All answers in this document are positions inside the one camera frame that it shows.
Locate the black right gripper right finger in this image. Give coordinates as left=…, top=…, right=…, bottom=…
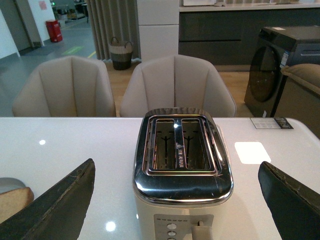
left=258, top=161, right=320, bottom=240

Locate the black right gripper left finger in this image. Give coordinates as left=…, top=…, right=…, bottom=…
left=0, top=158, right=96, bottom=240

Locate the brown bread slice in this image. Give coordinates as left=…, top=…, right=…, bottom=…
left=0, top=187, right=34, bottom=223

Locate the light blue round plate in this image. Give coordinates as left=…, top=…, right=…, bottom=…
left=0, top=177, right=26, bottom=194

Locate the label sticker on table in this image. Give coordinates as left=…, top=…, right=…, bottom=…
left=250, top=117, right=293, bottom=129

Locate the white chrome two-slot toaster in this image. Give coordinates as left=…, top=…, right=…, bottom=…
left=132, top=107, right=234, bottom=240

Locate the beige chair on left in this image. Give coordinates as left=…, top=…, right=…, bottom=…
left=12, top=55, right=116, bottom=117

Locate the beige chair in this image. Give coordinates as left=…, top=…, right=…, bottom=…
left=119, top=54, right=237, bottom=118
left=12, top=55, right=116, bottom=117

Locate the dark grey washing machine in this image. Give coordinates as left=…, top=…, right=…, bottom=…
left=244, top=25, right=320, bottom=117

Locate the woven laundry basket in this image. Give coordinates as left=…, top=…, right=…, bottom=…
left=108, top=36, right=133, bottom=71

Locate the beige chair on right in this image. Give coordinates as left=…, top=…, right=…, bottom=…
left=119, top=54, right=237, bottom=118

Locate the dark kitchen counter cabinet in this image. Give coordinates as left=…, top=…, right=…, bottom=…
left=178, top=4, right=320, bottom=66

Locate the red box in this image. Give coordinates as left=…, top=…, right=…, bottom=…
left=45, top=20, right=63, bottom=43

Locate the beige curtain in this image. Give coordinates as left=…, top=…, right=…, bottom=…
left=85, top=0, right=141, bottom=60

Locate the white cabinet column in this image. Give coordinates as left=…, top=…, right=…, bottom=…
left=136, top=0, right=180, bottom=62

